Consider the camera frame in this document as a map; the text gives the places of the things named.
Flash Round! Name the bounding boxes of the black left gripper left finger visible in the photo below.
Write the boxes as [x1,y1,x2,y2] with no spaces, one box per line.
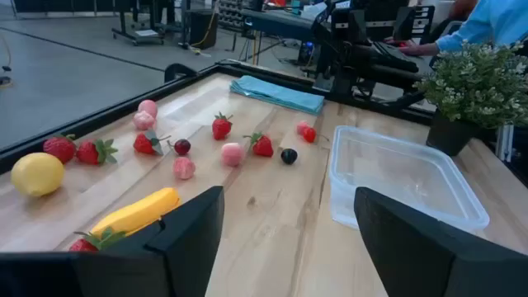
[0,185,226,297]

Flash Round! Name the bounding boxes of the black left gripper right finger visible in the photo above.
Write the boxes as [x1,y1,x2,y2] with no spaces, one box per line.
[353,186,528,297]

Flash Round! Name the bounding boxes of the yellow banana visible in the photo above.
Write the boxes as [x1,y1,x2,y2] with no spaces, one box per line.
[89,186,183,239]

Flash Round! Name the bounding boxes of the dark red cherry with stem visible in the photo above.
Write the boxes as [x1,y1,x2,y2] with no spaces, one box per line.
[166,138,192,157]

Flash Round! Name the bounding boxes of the red strawberry green leaves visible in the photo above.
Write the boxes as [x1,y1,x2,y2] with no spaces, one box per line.
[42,133,78,165]
[243,131,275,158]
[211,111,234,142]
[75,138,120,167]
[68,225,128,253]

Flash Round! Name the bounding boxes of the yellow lemon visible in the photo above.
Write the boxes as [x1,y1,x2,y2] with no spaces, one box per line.
[10,152,66,198]

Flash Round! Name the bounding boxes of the clear plastic tupperware container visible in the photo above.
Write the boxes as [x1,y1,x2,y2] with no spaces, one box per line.
[328,125,491,233]

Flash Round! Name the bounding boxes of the folded teal cloth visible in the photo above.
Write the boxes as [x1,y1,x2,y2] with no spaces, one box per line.
[229,74,326,117]

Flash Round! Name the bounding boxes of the potted plant white flowers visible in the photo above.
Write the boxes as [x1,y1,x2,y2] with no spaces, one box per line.
[412,39,528,158]

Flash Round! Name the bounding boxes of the person's hand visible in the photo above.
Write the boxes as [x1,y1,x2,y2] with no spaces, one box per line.
[398,41,441,58]

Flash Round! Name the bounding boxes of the black floor cabinet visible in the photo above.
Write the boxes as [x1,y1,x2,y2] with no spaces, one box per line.
[187,8,219,50]

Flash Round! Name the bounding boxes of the black slatted chair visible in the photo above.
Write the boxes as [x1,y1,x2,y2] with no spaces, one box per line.
[394,4,436,45]

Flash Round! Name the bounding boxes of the parts bin rack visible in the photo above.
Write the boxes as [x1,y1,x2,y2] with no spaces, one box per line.
[217,0,248,30]

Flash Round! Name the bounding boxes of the black rolling stand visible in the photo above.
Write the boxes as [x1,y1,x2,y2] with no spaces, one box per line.
[111,0,166,46]

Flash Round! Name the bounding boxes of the black workbench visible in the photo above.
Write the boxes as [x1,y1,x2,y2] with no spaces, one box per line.
[240,7,331,42]

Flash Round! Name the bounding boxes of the person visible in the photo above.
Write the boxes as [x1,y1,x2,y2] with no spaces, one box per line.
[435,0,528,54]

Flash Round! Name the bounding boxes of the silver aluminium bracket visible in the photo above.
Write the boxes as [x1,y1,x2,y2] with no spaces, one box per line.
[494,123,515,163]

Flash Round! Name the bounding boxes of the black aluminium table frame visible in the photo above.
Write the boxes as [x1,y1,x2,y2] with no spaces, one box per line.
[0,61,528,189]

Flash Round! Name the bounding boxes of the black frame clamp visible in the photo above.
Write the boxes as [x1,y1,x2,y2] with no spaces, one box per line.
[163,62,199,84]

